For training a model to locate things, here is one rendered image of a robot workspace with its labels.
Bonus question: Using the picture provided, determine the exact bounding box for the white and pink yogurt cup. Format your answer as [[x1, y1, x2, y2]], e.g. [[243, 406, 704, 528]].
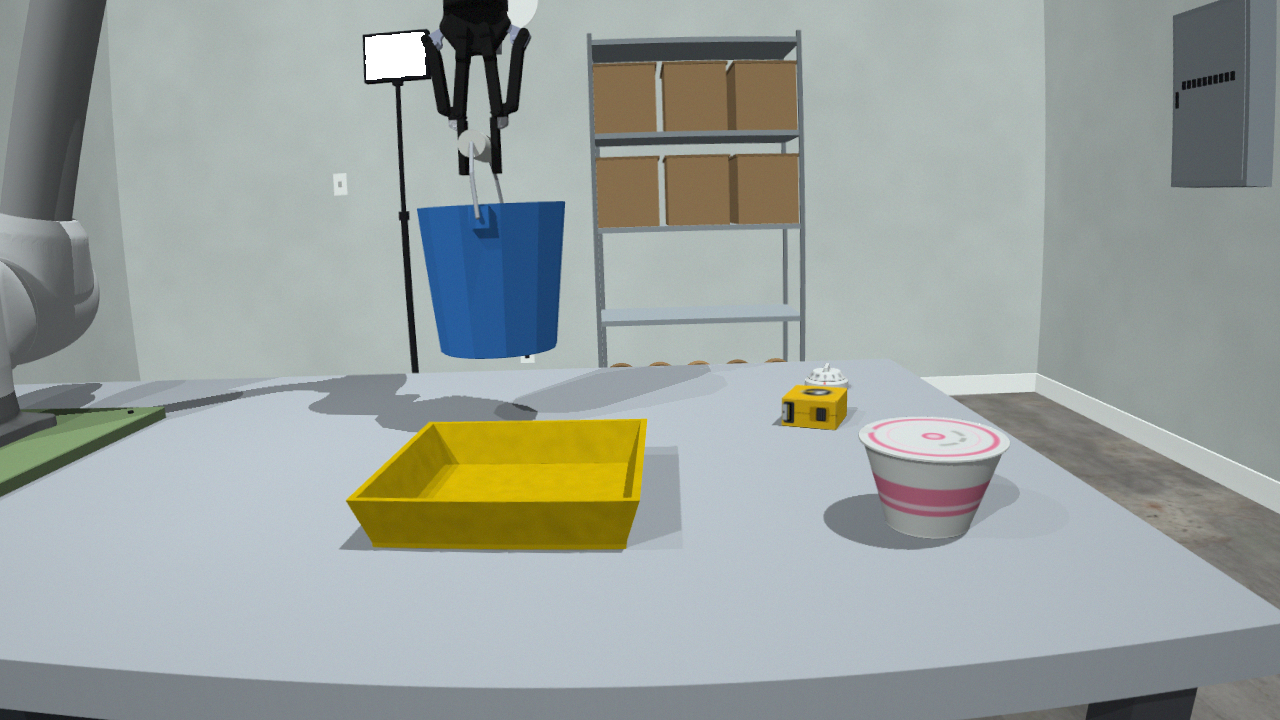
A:
[[858, 416, 1010, 539]]

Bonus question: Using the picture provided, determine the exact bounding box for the yellow shallow tray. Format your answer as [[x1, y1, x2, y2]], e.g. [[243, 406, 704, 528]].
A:
[[346, 419, 646, 550]]

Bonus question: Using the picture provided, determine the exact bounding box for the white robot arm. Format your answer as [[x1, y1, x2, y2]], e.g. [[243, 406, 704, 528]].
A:
[[0, 0, 108, 448]]

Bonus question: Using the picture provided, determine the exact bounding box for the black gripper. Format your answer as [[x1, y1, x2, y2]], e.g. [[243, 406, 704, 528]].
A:
[[420, 0, 531, 174]]

